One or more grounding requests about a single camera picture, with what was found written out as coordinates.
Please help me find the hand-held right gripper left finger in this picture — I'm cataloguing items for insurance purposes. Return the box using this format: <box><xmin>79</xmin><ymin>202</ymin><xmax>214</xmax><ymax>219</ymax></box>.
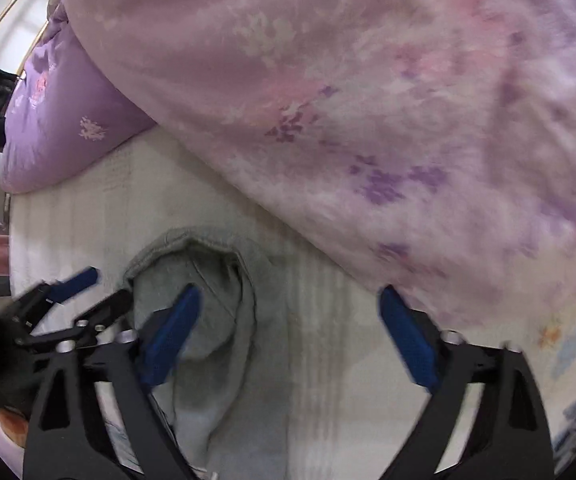
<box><xmin>23</xmin><ymin>282</ymin><xmax>203</xmax><ymax>480</ymax></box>

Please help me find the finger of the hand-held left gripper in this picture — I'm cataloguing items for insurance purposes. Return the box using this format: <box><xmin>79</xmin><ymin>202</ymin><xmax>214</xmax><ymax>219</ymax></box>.
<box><xmin>14</xmin><ymin>288</ymin><xmax>135</xmax><ymax>355</ymax></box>
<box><xmin>12</xmin><ymin>266</ymin><xmax>100</xmax><ymax>333</ymax></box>

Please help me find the purple floral quilt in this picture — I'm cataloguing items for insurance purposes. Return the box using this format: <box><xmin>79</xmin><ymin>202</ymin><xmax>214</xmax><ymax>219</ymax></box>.
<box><xmin>0</xmin><ymin>0</ymin><xmax>576</xmax><ymax>331</ymax></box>

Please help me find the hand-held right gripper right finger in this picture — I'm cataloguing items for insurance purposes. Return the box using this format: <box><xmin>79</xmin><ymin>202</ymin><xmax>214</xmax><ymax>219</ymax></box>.
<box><xmin>378</xmin><ymin>284</ymin><xmax>553</xmax><ymax>480</ymax></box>

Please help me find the bed with printed sheet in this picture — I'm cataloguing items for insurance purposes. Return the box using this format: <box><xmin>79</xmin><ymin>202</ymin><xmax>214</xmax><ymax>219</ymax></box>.
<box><xmin>3</xmin><ymin>125</ymin><xmax>576</xmax><ymax>480</ymax></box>

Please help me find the grey hoodie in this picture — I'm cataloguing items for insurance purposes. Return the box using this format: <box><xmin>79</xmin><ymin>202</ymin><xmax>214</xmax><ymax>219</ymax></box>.
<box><xmin>123</xmin><ymin>227</ymin><xmax>291</xmax><ymax>480</ymax></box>

